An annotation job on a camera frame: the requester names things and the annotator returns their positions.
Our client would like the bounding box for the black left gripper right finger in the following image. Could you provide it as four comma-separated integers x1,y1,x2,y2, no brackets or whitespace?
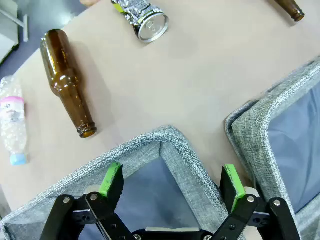
212,163,301,240

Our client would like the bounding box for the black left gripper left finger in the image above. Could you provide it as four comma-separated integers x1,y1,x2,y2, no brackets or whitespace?
39,161,133,240

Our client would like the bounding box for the grey fabric basket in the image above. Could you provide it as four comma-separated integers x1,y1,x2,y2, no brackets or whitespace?
0,124,227,240
224,59,320,240

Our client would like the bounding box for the crushed silver aluminium can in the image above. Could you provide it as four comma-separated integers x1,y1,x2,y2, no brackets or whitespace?
111,0,170,44

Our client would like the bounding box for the person's hand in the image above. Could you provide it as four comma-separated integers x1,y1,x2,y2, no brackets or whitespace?
79,0,101,7

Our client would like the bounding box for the brown glass beer bottle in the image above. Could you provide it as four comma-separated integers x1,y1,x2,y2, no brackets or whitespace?
39,28,98,139
271,0,306,23

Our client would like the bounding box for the crushed clear plastic bottle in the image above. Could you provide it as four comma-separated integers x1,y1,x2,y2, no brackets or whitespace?
0,75,28,166

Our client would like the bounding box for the white metal shelf frame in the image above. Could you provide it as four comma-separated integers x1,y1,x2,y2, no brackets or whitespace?
0,0,30,63

